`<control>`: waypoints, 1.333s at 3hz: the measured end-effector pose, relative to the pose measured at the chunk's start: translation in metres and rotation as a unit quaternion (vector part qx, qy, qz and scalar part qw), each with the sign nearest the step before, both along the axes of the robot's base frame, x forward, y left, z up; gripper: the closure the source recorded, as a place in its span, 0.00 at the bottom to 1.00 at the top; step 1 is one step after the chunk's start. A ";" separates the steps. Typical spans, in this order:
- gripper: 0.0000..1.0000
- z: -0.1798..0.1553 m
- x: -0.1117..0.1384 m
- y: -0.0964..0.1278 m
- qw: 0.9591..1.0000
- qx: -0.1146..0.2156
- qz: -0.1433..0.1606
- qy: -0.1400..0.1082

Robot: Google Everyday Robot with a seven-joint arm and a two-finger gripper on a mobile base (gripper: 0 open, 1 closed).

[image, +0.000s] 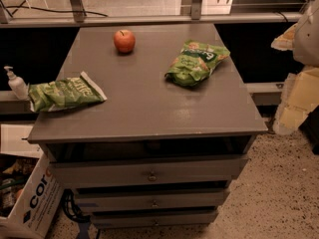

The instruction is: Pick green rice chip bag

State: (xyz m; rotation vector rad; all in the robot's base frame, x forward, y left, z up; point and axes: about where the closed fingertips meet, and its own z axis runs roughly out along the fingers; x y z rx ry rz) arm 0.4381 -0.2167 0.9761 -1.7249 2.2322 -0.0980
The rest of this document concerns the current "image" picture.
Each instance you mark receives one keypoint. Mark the white cardboard box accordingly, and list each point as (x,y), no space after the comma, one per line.
(30,193)

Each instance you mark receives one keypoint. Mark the red apple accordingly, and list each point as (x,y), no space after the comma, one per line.
(124,41)

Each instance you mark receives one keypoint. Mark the grey drawer cabinet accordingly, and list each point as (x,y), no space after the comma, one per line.
(153,153)

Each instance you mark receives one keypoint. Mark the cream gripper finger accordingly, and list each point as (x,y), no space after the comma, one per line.
(299,98)

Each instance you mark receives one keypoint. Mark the metal window frame rail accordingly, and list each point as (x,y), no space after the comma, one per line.
(65,13)

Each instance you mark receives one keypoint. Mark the white pump bottle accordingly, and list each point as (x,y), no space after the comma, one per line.
(17,84)

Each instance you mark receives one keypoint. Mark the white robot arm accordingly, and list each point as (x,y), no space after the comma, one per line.
(302,39)

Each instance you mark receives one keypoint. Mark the green rice chip bag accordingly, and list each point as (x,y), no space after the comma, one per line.
(195,63)

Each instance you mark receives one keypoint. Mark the green kettle chip bag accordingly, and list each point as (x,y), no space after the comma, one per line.
(65,94)

